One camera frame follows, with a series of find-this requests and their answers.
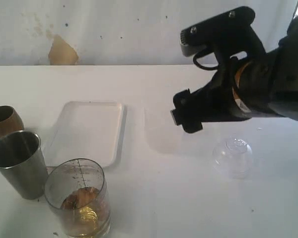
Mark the clear graduated shaker cup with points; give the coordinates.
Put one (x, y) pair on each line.
(77, 194)

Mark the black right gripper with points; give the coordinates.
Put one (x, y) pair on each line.
(212, 103)

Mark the translucent plastic container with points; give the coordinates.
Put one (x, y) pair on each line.
(162, 134)

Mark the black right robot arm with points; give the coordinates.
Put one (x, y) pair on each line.
(248, 82)

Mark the white rectangular tray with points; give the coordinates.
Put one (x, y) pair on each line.
(91, 130)

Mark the brown wooden cup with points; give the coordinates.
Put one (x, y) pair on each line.
(10, 121)

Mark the stainless steel tumbler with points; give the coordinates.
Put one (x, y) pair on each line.
(22, 163)

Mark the clear dome strainer lid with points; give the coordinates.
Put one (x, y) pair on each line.
(233, 158)

